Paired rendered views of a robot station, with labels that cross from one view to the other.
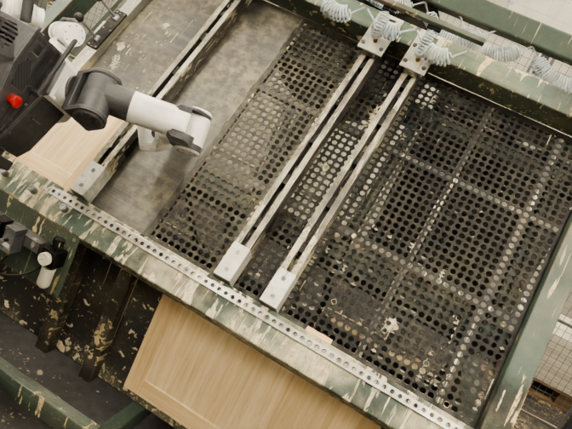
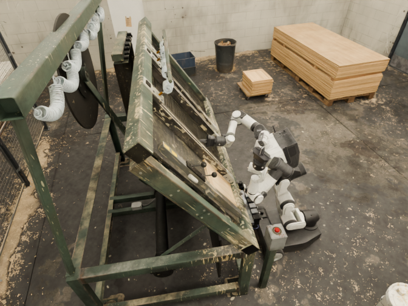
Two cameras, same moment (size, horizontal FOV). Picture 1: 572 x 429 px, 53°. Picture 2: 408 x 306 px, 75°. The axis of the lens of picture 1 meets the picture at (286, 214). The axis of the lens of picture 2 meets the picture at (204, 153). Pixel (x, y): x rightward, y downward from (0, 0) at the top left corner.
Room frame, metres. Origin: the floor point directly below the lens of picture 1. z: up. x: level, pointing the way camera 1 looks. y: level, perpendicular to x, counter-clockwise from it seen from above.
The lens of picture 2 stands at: (2.67, 2.13, 2.66)
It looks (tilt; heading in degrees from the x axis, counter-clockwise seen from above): 41 degrees down; 249
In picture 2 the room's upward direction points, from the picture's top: 2 degrees counter-clockwise
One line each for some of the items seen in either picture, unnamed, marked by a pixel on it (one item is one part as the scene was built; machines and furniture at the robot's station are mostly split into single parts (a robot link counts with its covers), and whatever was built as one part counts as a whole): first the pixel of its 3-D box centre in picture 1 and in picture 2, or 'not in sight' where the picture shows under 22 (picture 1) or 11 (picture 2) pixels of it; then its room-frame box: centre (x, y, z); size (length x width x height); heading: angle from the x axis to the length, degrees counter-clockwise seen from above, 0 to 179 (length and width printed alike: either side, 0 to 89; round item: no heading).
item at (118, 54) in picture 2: (471, 212); (130, 81); (2.42, -0.70, 1.38); 0.70 x 0.15 x 0.85; 77
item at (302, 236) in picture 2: not in sight; (288, 224); (1.27, 0.91, 0.19); 0.64 x 0.52 x 0.33; 167
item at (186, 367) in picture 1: (251, 388); not in sight; (1.85, -0.15, 0.53); 0.90 x 0.02 x 0.55; 77
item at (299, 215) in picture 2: not in sight; (292, 218); (1.24, 0.92, 0.28); 0.21 x 0.20 x 0.13; 167
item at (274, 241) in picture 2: not in sight; (275, 237); (1.80, 1.29, 0.84); 0.12 x 0.12 x 0.18; 77
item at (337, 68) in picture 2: not in sight; (319, 59); (-1.70, -2.20, 0.39); 2.46 x 1.05 x 0.78; 83
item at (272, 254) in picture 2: not in sight; (267, 266); (1.80, 1.29, 0.38); 0.06 x 0.06 x 0.75; 77
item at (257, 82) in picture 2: not in sight; (254, 84); (-0.07, -2.10, 0.20); 0.61 x 0.53 x 0.40; 83
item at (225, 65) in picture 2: not in sight; (224, 56); (-0.05, -3.41, 0.33); 0.52 x 0.51 x 0.65; 83
